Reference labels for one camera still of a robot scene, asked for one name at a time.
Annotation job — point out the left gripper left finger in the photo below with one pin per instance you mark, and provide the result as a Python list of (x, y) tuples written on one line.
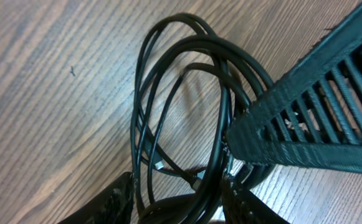
[(113, 205)]

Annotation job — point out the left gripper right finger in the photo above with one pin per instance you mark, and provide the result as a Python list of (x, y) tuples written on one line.
[(241, 206)]

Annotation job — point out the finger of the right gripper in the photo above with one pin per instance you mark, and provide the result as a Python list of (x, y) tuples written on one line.
[(312, 116)]

